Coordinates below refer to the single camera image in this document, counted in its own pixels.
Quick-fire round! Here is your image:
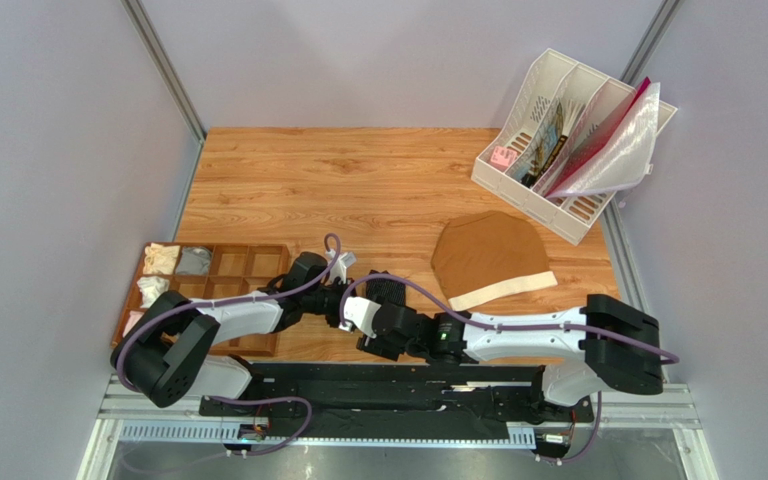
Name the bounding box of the right aluminium corner post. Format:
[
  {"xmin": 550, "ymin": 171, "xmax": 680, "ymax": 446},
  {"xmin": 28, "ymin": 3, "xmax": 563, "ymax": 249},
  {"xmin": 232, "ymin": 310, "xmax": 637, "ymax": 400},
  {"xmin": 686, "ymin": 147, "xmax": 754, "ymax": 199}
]
[{"xmin": 620, "ymin": 0, "xmax": 684, "ymax": 85}]

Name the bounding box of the wooden compartment tray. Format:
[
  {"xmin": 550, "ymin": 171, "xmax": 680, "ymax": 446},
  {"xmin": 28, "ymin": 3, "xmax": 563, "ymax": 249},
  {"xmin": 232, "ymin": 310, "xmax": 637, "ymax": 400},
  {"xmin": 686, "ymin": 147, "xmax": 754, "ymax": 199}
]
[{"xmin": 111, "ymin": 242, "xmax": 289, "ymax": 348}]

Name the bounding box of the left aluminium corner post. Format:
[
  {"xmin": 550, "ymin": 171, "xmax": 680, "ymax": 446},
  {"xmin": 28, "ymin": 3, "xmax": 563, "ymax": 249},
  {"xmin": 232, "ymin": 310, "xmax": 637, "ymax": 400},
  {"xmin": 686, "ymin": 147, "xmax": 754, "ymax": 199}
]
[{"xmin": 121, "ymin": 0, "xmax": 207, "ymax": 145}]

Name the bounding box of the clear bubble plastic folder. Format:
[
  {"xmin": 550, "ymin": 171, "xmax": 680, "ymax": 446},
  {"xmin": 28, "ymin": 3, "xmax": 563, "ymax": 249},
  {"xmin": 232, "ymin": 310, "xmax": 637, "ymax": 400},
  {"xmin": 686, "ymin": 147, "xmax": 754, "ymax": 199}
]
[{"xmin": 548, "ymin": 81, "xmax": 661, "ymax": 199}]

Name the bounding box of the orange ribbed underwear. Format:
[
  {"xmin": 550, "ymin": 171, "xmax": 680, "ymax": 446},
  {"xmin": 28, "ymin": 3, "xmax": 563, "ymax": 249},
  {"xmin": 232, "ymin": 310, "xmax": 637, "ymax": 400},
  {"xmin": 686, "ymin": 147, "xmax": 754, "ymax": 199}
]
[{"xmin": 431, "ymin": 211, "xmax": 558, "ymax": 311}]

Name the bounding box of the aluminium rail frame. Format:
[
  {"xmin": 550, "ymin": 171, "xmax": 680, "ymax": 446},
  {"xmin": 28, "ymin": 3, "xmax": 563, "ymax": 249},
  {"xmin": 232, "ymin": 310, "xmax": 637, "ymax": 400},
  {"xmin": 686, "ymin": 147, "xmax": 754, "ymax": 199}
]
[{"xmin": 77, "ymin": 199, "xmax": 721, "ymax": 480}]

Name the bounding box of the illustrated booklet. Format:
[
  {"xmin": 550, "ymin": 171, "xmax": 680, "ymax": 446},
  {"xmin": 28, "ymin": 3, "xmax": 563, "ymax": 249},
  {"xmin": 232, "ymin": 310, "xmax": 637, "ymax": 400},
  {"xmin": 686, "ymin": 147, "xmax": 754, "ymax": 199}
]
[{"xmin": 508, "ymin": 99, "xmax": 585, "ymax": 188}]

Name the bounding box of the white plastic file rack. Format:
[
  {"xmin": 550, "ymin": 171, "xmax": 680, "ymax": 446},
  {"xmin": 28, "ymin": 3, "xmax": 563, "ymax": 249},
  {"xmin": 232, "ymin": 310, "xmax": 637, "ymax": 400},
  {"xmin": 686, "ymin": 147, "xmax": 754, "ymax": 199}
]
[{"xmin": 470, "ymin": 47, "xmax": 679, "ymax": 246}]

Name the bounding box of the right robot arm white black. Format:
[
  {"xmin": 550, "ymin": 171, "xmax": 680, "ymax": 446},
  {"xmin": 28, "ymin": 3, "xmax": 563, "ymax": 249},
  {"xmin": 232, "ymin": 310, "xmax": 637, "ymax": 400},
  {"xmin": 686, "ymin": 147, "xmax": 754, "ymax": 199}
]
[{"xmin": 341, "ymin": 294, "xmax": 664, "ymax": 407}]

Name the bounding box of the grey rolled underwear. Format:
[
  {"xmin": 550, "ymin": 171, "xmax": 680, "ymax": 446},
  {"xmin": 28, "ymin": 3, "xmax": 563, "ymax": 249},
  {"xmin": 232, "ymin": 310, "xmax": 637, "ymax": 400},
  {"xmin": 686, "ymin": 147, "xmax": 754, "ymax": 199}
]
[{"xmin": 174, "ymin": 246, "xmax": 213, "ymax": 276}]

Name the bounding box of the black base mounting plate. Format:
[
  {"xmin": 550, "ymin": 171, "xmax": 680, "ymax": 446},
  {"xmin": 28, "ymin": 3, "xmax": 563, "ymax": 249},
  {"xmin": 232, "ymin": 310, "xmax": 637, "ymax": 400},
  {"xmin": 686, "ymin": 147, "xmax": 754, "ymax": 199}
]
[{"xmin": 195, "ymin": 362, "xmax": 597, "ymax": 441}]

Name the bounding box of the aluminium corner post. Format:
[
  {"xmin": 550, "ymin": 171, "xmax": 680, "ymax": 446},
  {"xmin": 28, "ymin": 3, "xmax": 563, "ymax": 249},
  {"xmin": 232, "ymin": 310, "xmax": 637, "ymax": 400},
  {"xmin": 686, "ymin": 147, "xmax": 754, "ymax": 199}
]
[
  {"xmin": 121, "ymin": 0, "xmax": 207, "ymax": 145},
  {"xmin": 620, "ymin": 0, "xmax": 684, "ymax": 85}
]

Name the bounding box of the pink rolled underwear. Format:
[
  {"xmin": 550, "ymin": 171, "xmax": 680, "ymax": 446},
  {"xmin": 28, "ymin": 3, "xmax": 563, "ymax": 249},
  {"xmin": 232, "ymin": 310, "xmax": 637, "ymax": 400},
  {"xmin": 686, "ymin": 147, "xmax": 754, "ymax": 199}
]
[{"xmin": 122, "ymin": 310, "xmax": 144, "ymax": 336}]

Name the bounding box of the cream rolled underwear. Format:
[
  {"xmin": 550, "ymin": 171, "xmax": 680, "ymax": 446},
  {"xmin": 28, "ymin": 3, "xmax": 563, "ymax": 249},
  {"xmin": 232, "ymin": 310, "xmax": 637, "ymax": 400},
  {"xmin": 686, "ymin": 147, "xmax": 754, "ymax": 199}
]
[{"xmin": 142, "ymin": 243, "xmax": 181, "ymax": 275}]

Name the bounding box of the pink sticky note pad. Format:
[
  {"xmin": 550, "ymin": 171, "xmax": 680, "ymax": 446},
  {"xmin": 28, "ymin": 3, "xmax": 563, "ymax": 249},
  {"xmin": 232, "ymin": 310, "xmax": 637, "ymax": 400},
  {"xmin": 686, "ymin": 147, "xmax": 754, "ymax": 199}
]
[{"xmin": 488, "ymin": 146, "xmax": 519, "ymax": 172}]

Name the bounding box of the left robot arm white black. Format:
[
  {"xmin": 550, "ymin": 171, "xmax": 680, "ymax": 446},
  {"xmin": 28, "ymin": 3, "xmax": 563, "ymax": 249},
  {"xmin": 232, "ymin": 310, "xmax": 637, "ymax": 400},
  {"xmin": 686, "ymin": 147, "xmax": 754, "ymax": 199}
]
[{"xmin": 110, "ymin": 250, "xmax": 356, "ymax": 408}]

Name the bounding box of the red plastic folder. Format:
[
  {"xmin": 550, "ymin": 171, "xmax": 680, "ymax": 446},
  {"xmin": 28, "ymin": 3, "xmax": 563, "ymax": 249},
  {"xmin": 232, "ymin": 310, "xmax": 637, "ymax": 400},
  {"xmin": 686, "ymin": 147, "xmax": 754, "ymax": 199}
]
[{"xmin": 534, "ymin": 77, "xmax": 651, "ymax": 198}]

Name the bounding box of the white rolled underwear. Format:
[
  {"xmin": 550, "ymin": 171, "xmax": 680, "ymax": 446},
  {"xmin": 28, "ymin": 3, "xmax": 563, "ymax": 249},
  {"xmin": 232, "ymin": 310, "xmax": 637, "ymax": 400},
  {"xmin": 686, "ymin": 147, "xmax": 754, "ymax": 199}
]
[{"xmin": 136, "ymin": 276, "xmax": 170, "ymax": 308}]

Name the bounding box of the black striped underwear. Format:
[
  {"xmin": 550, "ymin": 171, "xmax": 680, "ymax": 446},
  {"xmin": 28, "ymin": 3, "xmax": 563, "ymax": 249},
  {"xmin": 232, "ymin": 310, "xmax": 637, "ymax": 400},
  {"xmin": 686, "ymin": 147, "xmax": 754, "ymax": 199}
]
[{"xmin": 365, "ymin": 278, "xmax": 407, "ymax": 306}]

